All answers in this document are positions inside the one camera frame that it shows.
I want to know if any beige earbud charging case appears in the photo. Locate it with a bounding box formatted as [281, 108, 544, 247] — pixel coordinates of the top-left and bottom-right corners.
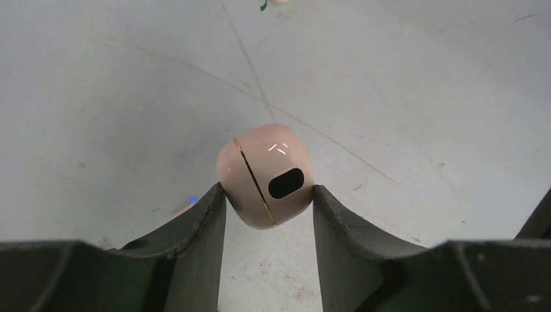
[217, 123, 314, 229]

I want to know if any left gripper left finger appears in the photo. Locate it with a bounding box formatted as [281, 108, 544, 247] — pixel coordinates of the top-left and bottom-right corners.
[1, 184, 226, 311]

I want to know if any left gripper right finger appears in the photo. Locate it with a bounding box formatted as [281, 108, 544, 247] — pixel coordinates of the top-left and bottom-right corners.
[313, 185, 550, 311]

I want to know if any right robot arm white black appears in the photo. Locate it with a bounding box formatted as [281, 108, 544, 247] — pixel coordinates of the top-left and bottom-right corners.
[515, 190, 551, 239]

